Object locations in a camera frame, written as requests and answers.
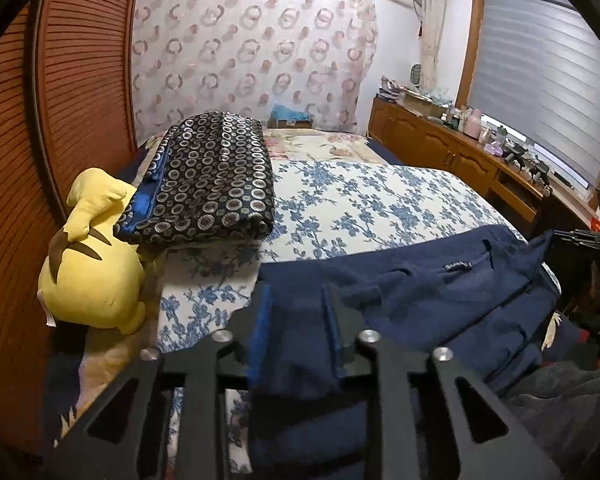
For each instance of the blue floral white blanket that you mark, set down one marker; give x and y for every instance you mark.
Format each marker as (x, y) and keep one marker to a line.
(322, 210)

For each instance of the navy printed t-shirt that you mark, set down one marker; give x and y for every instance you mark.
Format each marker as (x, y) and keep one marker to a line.
(484, 294)

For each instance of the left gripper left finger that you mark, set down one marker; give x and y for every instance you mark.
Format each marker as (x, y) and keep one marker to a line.
(166, 418)

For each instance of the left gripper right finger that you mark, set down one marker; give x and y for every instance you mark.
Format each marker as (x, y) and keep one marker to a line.
(427, 416)

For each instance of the yellow plush toy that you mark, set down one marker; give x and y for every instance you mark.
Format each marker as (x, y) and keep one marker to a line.
(89, 277)

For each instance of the dark grey fleece garment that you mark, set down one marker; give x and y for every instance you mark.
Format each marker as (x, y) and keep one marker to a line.
(559, 405)

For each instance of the floral pink bedspread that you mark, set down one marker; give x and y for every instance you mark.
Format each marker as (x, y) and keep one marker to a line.
(319, 146)

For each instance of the cream tied side curtain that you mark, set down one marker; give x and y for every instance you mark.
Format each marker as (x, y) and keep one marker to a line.
(433, 14)

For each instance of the pink circle patterned curtain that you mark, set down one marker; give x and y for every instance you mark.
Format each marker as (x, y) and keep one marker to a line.
(247, 56)

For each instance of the pink bottle on cabinet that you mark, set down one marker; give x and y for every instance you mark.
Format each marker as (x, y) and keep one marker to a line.
(472, 123)

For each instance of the dark circle patterned folded cloth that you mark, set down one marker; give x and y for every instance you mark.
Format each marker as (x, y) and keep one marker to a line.
(211, 178)

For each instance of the blue item on box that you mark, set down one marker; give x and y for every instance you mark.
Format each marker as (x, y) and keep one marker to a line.
(286, 114)

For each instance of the wooden sideboard cabinet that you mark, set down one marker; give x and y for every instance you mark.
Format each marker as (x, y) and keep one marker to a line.
(417, 142)

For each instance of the grey window blind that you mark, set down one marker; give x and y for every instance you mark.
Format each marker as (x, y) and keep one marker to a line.
(537, 72)

